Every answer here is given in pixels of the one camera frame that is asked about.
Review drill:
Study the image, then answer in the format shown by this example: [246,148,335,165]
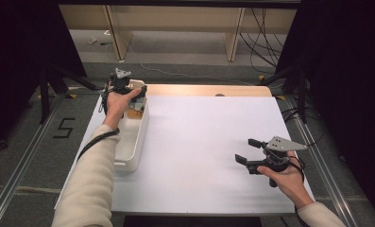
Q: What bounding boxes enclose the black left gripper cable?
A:
[76,82,121,164]

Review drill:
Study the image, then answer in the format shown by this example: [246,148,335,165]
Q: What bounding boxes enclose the black floor cables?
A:
[281,106,326,149]

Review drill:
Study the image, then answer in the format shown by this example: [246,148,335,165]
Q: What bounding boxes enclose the black tripod stand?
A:
[38,61,105,125]
[258,65,310,125]

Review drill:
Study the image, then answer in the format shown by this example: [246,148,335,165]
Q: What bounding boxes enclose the black curtain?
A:
[275,0,375,218]
[0,0,87,155]

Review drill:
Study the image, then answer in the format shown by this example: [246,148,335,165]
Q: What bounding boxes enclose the white plastic bin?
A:
[112,79,150,174]

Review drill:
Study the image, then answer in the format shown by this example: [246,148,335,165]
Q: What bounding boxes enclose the white table sheet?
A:
[54,94,315,216]

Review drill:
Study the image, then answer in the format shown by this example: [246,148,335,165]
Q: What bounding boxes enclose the bundle of black hanging cables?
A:
[239,8,286,76]

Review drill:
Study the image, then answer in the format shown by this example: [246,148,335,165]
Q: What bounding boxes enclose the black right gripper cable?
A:
[288,155,306,184]

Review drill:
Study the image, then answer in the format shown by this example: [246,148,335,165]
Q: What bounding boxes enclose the beige printed phone case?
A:
[127,96,145,120]

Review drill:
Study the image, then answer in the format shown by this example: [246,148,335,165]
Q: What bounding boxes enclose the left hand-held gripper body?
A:
[109,67,136,96]

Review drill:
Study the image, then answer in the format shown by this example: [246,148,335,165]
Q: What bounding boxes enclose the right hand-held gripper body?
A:
[247,135,308,187]

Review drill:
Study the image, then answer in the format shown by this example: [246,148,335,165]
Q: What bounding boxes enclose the aluminium floor rail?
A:
[284,95,360,227]
[0,94,66,227]

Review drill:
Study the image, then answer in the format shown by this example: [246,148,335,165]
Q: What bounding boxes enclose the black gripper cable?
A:
[288,155,306,184]
[76,82,121,164]

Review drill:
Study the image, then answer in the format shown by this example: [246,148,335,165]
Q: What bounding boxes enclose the light wooden shelf unit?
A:
[58,4,298,62]

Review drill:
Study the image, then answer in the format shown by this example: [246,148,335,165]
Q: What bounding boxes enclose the person's right hand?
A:
[256,150,315,210]

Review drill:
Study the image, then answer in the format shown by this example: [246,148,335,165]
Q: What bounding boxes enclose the person's left hand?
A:
[103,87,143,131]

